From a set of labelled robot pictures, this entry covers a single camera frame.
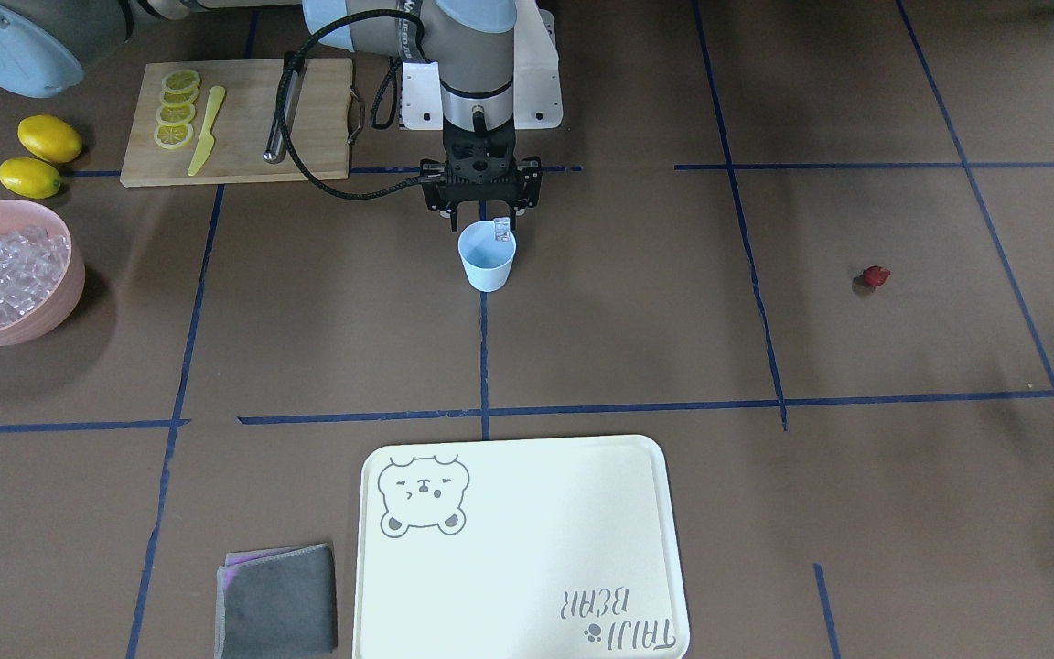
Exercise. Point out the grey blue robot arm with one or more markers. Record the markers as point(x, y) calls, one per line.
point(47, 46)

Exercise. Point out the yellow lemon lower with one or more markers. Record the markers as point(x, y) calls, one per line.
point(30, 178)

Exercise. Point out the lemon slice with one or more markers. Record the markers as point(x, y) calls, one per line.
point(175, 98)
point(173, 115)
point(180, 81)
point(173, 136)

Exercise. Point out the black steel muddler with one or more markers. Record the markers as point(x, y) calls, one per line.
point(285, 115)

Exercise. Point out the pile of clear ice cubes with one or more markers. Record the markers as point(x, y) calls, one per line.
point(32, 261)

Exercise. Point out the yellow lemon upper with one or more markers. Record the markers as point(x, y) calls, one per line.
point(50, 138)

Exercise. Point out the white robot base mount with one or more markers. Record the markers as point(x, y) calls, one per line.
point(537, 87)

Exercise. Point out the red strawberry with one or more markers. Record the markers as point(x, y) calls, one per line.
point(875, 276)

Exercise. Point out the yellow plastic knife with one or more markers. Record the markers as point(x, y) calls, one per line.
point(205, 139)

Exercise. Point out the lemon slice top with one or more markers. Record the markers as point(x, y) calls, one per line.
point(180, 81)

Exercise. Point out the yellow lemon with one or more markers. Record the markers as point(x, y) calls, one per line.
point(30, 178)
point(50, 138)

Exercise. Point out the pink plastic bowl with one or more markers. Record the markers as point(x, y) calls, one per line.
point(15, 215)

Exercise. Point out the clear ice cube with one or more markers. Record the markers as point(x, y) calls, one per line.
point(499, 234)

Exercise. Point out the light blue plastic cup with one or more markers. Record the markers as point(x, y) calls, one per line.
point(487, 264)

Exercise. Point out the bamboo cutting board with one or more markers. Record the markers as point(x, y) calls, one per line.
point(320, 132)

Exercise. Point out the lemon slice bottom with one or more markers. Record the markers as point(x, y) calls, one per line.
point(173, 136)

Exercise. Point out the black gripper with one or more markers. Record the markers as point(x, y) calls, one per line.
point(532, 179)

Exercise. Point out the grey folded cloth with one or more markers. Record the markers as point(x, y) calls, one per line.
point(276, 603)

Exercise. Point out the cream bear serving tray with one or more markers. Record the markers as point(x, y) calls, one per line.
point(519, 548)

